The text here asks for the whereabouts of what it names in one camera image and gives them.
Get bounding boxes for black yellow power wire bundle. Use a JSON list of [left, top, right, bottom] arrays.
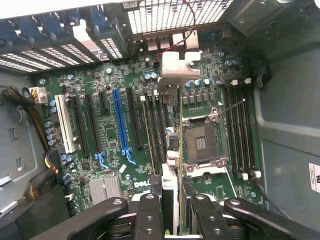
[[1, 86, 51, 152], [23, 152, 61, 201]]

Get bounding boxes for gray power supply unit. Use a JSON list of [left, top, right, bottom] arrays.
[[0, 69, 40, 221]]

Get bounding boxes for blue expansion slot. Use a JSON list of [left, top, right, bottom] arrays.
[[111, 87, 138, 166]]

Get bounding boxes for black plastic shroud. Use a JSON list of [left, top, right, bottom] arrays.
[[0, 184, 72, 240]]

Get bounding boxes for silver chipset heatsink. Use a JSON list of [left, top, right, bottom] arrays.
[[88, 174, 124, 205]]

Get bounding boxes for black looped wire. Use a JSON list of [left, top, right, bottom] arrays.
[[249, 53, 292, 222]]

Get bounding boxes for red black twisted wire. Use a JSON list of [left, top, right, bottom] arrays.
[[152, 0, 198, 66]]

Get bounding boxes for open black PC case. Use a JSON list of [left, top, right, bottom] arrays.
[[0, 0, 320, 240]]

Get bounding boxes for silver socket cover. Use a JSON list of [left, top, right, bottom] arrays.
[[184, 163, 227, 180]]

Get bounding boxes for white expansion slot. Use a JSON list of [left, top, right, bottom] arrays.
[[54, 94, 77, 155]]

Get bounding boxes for green motherboard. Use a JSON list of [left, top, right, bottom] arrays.
[[34, 27, 265, 221]]

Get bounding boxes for CPU socket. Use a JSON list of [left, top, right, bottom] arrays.
[[181, 106, 230, 173]]

